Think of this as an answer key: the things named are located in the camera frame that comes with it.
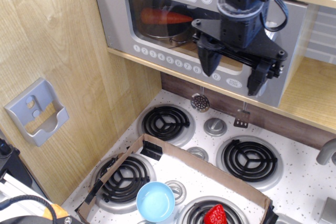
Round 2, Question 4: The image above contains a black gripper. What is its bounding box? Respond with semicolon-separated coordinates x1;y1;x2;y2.
192;6;288;95

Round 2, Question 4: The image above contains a grey toy microwave door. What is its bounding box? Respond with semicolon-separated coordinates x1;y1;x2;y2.
97;0;307;106

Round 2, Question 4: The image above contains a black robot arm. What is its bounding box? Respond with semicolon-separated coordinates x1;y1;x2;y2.
192;0;288;96

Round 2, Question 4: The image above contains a hanging metal strainer spoon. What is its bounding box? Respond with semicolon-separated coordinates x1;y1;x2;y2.
191;86;210;113

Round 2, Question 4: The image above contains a hanging metal spatula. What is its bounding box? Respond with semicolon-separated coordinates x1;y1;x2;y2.
234;102;251;129

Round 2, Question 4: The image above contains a small steel pot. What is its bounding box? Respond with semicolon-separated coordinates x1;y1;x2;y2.
140;5;193;46

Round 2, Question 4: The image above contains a grey stove knob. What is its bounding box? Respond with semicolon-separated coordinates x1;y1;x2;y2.
203;118;227;137

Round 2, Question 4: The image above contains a wooden shelf unit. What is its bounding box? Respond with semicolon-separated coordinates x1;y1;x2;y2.
107;0;335;133

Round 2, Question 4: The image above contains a back left black burner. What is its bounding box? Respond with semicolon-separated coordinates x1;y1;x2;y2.
137;104;196;147

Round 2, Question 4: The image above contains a black burner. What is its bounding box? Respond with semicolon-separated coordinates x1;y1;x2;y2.
215;135;284;192
176;196;249;224
96;154;156;214
137;104;196;147

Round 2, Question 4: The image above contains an orange toy carrot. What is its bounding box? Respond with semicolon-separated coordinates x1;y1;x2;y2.
140;8;193;25

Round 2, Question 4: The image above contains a back right black burner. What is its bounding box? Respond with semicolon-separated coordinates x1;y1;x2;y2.
215;135;284;192

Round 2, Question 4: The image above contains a grey faucet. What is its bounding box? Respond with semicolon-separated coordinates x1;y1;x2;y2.
316;139;336;165

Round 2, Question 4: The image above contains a brown cardboard tray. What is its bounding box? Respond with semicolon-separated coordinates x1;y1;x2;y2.
76;134;278;223

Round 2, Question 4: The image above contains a red toy strawberry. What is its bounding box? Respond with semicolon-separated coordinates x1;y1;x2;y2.
203;204;227;224

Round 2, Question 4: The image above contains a front right black burner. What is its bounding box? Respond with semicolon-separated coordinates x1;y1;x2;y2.
176;196;249;224

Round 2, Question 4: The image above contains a light blue bowl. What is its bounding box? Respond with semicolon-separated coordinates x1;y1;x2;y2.
136;182;175;222

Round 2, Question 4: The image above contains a front left black burner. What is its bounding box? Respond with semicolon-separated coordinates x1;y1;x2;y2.
96;154;156;214

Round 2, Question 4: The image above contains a clear ring knob back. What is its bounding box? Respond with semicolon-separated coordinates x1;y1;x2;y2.
187;147;208;162

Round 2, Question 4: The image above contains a clear ring knob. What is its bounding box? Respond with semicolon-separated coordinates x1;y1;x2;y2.
165;180;187;205
187;147;208;162

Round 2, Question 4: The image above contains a clear ring knob front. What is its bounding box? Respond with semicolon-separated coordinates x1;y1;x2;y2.
165;180;187;205

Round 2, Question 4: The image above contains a grey wall holder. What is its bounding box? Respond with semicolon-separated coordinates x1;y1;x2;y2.
4;78;69;147

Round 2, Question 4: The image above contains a black braided cable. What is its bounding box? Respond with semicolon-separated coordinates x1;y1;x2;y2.
0;194;60;224

